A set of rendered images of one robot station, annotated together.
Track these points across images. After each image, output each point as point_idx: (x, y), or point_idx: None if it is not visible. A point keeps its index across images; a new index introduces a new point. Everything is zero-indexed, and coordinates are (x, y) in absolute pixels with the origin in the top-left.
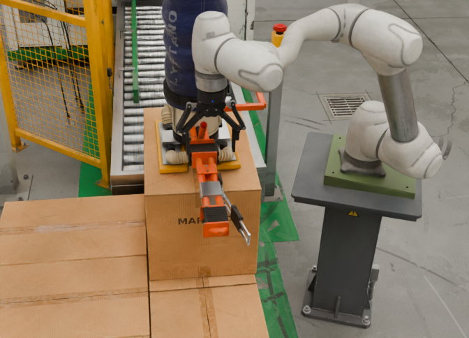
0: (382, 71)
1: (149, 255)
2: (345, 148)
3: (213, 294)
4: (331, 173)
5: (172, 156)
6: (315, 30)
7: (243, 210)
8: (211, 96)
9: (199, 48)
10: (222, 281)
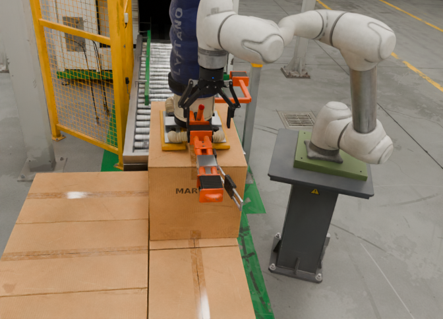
0: (357, 66)
1: (149, 219)
2: (311, 139)
3: (203, 253)
4: (300, 158)
5: (173, 135)
6: (303, 26)
7: None
8: (211, 72)
9: (204, 24)
10: (210, 243)
